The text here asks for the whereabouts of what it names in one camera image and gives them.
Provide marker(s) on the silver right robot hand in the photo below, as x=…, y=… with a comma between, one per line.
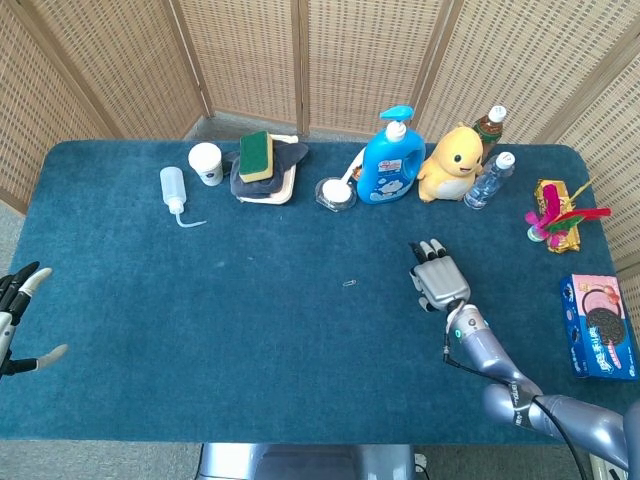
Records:
x=442, y=282

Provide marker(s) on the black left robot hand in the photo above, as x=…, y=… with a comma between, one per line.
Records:
x=12, y=310

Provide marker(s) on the blue-gray right robot arm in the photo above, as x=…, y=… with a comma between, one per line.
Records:
x=485, y=350

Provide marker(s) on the blue-gray robot base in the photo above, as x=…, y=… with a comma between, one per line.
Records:
x=300, y=462

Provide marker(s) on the blue cookie box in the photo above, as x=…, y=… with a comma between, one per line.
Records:
x=600, y=325

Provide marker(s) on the clear plastic water bottle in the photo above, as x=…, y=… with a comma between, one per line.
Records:
x=487, y=185

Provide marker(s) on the yellow plush duck toy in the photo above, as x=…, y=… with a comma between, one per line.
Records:
x=450, y=165

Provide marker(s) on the blue pump detergent bottle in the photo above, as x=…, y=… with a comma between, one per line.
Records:
x=390, y=175

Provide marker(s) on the yellow pink snack package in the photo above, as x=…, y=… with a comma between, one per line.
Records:
x=567, y=241

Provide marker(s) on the colourful feather shuttlecock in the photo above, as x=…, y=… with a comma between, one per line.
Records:
x=550, y=197

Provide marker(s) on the small glass bowl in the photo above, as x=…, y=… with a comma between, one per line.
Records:
x=335, y=192

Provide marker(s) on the white plastic spoon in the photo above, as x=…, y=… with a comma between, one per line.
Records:
x=354, y=165

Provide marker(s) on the brown tea drink bottle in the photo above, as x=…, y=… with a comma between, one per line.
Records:
x=489, y=131

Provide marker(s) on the beige plastic food container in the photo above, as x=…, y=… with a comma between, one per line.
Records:
x=281, y=195

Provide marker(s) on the white squeeze wash bottle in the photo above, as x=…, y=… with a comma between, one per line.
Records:
x=172, y=187

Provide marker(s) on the dark gray cloth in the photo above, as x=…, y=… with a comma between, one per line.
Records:
x=255, y=188

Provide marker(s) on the teal table cloth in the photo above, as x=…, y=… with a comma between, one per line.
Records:
x=225, y=325

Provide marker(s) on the yellow green scrub sponge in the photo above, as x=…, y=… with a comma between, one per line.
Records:
x=256, y=155

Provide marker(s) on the white floral paper cup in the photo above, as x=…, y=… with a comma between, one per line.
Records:
x=206, y=162

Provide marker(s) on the woven bamboo folding screen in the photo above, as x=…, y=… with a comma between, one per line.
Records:
x=350, y=50

